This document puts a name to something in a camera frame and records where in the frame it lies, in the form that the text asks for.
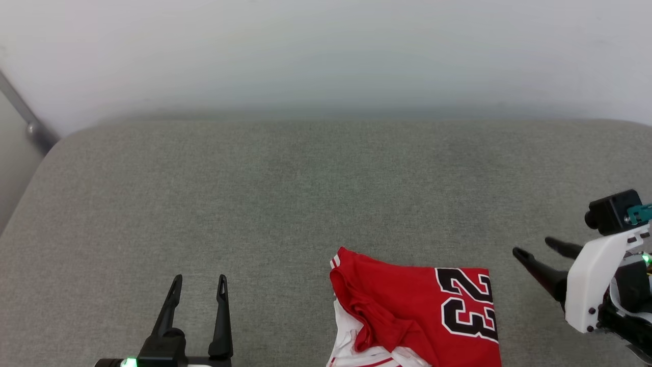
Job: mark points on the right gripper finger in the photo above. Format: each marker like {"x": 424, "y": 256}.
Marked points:
{"x": 565, "y": 247}
{"x": 542, "y": 272}

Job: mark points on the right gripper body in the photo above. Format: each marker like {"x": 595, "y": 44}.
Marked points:
{"x": 591, "y": 285}

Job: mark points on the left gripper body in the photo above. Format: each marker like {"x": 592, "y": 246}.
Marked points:
{"x": 117, "y": 363}

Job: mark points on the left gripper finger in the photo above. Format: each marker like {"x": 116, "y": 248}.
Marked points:
{"x": 222, "y": 326}
{"x": 165, "y": 336}

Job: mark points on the red basketball jersey number 23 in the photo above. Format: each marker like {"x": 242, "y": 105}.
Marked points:
{"x": 407, "y": 311}

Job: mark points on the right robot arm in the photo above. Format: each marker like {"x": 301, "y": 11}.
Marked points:
{"x": 631, "y": 300}

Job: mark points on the grey fabric sofa cushion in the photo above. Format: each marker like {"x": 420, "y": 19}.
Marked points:
{"x": 305, "y": 204}

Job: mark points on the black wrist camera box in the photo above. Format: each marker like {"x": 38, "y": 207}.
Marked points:
{"x": 611, "y": 211}

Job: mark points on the grey metal rail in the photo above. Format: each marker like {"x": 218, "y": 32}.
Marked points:
{"x": 30, "y": 122}

